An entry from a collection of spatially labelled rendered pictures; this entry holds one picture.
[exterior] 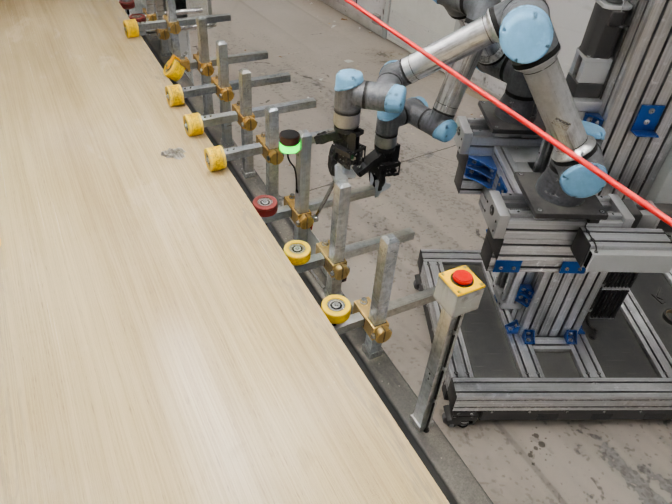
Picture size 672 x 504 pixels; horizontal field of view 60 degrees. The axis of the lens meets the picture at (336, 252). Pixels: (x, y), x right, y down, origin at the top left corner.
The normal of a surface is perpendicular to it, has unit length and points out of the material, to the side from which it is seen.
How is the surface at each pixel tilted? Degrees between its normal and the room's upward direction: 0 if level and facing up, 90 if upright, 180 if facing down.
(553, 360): 0
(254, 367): 0
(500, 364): 0
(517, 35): 84
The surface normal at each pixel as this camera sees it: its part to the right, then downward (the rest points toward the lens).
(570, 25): -0.84, 0.31
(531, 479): 0.07, -0.75
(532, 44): -0.29, 0.52
